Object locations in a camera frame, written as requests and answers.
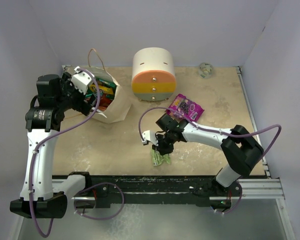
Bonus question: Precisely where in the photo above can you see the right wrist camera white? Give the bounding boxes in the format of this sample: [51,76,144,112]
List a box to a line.
[141,130,158,146]

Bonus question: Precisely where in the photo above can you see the white paper bag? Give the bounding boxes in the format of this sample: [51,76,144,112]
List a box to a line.
[62,48,132,124]

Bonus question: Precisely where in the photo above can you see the red Doritos chip bag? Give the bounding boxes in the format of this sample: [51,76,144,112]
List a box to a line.
[98,95,113,112]

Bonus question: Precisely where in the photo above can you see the aluminium rail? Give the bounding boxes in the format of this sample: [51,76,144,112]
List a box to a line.
[209,177,286,200]

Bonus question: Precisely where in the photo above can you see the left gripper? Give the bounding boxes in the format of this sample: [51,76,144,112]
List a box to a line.
[56,72,97,116]

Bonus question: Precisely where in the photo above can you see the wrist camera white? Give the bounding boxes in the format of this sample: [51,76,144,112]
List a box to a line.
[70,66,95,95]
[141,130,158,146]

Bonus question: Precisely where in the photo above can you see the round three-drawer cabinet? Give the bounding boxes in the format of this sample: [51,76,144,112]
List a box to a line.
[131,47,177,102]

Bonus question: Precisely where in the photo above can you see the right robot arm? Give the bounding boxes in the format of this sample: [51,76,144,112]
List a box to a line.
[150,114,264,196]

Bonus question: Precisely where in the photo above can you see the yellow snack bar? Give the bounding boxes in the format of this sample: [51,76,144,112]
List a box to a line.
[88,84,115,95]

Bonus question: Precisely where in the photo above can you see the green chip bag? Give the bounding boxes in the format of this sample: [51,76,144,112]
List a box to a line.
[96,78,117,89]

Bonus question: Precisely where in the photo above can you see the purple candy bag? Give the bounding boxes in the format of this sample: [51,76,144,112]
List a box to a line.
[166,93,205,122]

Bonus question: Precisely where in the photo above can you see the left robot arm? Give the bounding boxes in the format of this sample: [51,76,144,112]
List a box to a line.
[10,68,95,219]

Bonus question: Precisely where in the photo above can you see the light green snack packet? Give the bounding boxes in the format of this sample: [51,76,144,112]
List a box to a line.
[150,149,171,167]

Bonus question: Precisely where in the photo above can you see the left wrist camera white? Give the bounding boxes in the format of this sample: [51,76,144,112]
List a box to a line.
[70,66,95,95]

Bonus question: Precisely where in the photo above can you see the black metal base frame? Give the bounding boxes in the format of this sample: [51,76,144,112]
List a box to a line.
[74,172,243,210]

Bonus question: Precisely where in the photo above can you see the clear tape roll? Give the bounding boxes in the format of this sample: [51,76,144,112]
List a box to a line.
[198,62,214,79]

